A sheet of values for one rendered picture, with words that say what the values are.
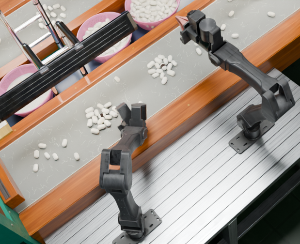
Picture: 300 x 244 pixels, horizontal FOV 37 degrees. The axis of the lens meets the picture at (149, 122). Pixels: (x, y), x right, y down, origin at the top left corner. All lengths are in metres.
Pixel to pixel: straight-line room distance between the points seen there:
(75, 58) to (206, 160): 0.65
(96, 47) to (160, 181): 0.58
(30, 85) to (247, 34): 0.97
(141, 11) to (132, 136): 0.86
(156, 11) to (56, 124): 0.72
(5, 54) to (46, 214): 0.88
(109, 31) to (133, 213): 0.66
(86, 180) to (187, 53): 0.72
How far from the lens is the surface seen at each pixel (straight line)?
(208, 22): 1.54
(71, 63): 1.67
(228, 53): 1.54
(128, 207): 1.53
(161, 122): 1.81
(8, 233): 1.61
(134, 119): 1.64
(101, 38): 1.69
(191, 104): 1.84
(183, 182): 1.80
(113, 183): 1.40
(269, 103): 1.45
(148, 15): 2.19
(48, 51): 2.22
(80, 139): 1.90
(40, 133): 1.98
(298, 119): 1.91
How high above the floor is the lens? 2.33
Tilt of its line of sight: 59 degrees down
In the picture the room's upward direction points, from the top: 20 degrees counter-clockwise
